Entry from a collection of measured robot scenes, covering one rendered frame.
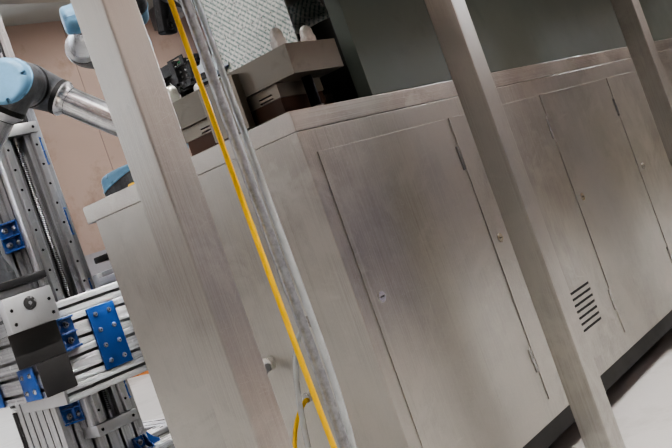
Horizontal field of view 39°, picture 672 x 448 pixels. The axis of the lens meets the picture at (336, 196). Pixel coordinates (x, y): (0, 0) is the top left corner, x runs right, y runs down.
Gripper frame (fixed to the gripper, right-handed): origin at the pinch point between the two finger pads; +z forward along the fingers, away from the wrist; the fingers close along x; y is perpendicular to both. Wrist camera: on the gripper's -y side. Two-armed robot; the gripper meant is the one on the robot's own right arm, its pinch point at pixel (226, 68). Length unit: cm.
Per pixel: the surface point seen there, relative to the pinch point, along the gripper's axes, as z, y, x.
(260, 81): 24.9, -10.3, -19.9
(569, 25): 34, -9, 113
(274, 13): 18.4, 5.6, -0.2
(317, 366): 47, -60, -56
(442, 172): 34, -39, 16
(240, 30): 7.8, 6.0, -0.2
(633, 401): 36, -109, 63
